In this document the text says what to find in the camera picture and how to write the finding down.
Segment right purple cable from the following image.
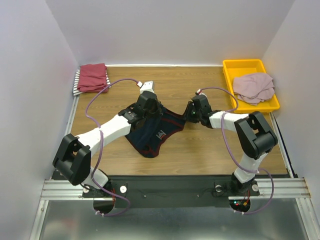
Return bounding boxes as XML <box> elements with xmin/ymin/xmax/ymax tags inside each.
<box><xmin>196</xmin><ymin>86</ymin><xmax>275</xmax><ymax>216</ymax></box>

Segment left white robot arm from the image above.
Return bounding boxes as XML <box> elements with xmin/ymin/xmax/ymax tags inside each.
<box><xmin>52</xmin><ymin>91</ymin><xmax>162</xmax><ymax>197</ymax></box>

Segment navy basketball jersey 23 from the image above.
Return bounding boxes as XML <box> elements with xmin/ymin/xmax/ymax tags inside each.
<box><xmin>125</xmin><ymin>105</ymin><xmax>186</xmax><ymax>158</ymax></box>

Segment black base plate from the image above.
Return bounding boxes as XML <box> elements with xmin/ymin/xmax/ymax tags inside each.
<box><xmin>82</xmin><ymin>174</ymin><xmax>261</xmax><ymax>210</ymax></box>

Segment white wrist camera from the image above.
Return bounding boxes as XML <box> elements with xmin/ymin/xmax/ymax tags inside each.
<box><xmin>195</xmin><ymin>89</ymin><xmax>207</xmax><ymax>97</ymax></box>
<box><xmin>139</xmin><ymin>81</ymin><xmax>155</xmax><ymax>94</ymax></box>

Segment yellow plastic tray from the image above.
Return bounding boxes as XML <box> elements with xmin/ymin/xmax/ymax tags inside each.
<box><xmin>222</xmin><ymin>59</ymin><xmax>280</xmax><ymax>114</ymax></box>

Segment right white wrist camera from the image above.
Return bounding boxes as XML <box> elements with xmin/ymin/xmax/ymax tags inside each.
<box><xmin>195</xmin><ymin>89</ymin><xmax>207</xmax><ymax>97</ymax></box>

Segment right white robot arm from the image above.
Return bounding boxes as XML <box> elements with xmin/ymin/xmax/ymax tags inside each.
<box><xmin>183</xmin><ymin>94</ymin><xmax>278</xmax><ymax>195</ymax></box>

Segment aluminium frame rail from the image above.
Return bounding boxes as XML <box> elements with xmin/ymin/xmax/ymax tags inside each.
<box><xmin>29</xmin><ymin>96</ymin><xmax>79</xmax><ymax>240</ymax></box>

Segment pink crumpled tank top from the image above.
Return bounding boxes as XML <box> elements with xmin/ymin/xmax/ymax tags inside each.
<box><xmin>232</xmin><ymin>72</ymin><xmax>275</xmax><ymax>106</ymax></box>

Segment folded striped tank top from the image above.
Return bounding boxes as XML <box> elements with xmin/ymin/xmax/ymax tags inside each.
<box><xmin>72</xmin><ymin>69</ymin><xmax>111</xmax><ymax>96</ymax></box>

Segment purple cable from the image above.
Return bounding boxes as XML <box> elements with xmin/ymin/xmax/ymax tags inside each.
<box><xmin>196</xmin><ymin>86</ymin><xmax>275</xmax><ymax>216</ymax></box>
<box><xmin>85</xmin><ymin>78</ymin><xmax>143</xmax><ymax>217</ymax></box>

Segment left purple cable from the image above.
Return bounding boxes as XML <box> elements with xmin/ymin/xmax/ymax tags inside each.
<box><xmin>85</xmin><ymin>78</ymin><xmax>143</xmax><ymax>217</ymax></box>

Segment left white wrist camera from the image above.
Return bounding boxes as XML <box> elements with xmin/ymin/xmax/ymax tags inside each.
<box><xmin>139</xmin><ymin>81</ymin><xmax>155</xmax><ymax>94</ymax></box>

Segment folded red tank top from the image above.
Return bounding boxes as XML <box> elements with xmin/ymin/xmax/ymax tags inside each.
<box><xmin>75</xmin><ymin>63</ymin><xmax>108</xmax><ymax>93</ymax></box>

